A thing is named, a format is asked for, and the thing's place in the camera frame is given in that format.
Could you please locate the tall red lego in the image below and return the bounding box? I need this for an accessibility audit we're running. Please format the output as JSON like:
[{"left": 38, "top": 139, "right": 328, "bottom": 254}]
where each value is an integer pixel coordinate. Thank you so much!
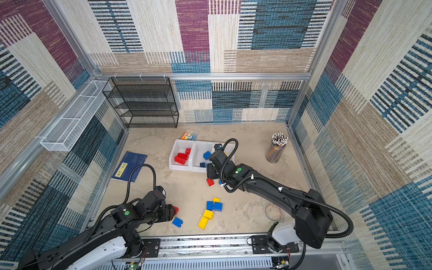
[{"left": 177, "top": 153, "right": 189, "bottom": 160}]

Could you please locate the long red lego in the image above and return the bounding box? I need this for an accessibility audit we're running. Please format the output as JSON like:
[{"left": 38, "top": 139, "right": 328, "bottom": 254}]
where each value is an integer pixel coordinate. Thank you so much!
[{"left": 174, "top": 156, "right": 187, "bottom": 165}]

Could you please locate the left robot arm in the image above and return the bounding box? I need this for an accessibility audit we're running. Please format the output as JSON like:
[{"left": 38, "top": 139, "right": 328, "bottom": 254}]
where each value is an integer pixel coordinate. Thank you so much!
[{"left": 18, "top": 182, "right": 178, "bottom": 270}]

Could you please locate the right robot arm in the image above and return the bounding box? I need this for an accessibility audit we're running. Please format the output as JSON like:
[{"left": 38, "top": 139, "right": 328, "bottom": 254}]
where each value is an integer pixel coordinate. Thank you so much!
[{"left": 203, "top": 138, "right": 354, "bottom": 270}]

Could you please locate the white three-compartment bin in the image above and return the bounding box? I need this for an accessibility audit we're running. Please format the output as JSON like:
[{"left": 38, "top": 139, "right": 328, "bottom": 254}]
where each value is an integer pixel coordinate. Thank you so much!
[{"left": 169, "top": 139, "right": 217, "bottom": 173}]

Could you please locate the long yellow lego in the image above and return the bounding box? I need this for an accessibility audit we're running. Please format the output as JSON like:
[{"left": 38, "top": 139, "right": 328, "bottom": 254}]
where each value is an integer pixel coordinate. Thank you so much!
[{"left": 198, "top": 217, "right": 209, "bottom": 230}]

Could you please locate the highlighter marker pack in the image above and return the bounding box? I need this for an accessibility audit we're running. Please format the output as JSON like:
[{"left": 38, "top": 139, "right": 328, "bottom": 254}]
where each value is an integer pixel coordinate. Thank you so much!
[{"left": 181, "top": 131, "right": 199, "bottom": 141}]

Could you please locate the yellow lego lower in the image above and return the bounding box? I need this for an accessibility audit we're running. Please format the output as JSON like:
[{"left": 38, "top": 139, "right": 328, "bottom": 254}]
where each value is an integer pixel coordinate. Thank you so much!
[{"left": 203, "top": 209, "right": 214, "bottom": 220}]

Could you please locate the blue book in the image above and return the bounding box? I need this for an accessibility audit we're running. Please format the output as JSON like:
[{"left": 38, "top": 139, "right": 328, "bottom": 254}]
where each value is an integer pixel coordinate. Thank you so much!
[{"left": 111, "top": 151, "right": 147, "bottom": 183}]

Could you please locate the pencil cup with pencils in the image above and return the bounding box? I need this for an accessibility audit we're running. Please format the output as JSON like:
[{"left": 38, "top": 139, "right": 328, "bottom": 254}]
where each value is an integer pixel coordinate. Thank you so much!
[{"left": 265, "top": 132, "right": 289, "bottom": 163}]

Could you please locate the black mesh shelf rack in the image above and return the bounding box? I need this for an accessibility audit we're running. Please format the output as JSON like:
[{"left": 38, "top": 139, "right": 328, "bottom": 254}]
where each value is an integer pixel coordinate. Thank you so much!
[{"left": 102, "top": 76, "right": 180, "bottom": 129}]

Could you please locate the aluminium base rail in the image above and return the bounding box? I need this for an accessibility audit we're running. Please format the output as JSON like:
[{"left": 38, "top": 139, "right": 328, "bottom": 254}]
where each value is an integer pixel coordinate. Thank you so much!
[{"left": 108, "top": 233, "right": 355, "bottom": 270}]

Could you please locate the white wire wall basket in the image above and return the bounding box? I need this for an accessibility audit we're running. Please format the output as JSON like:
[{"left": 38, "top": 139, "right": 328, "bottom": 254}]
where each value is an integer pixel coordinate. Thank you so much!
[{"left": 40, "top": 81, "right": 106, "bottom": 152}]

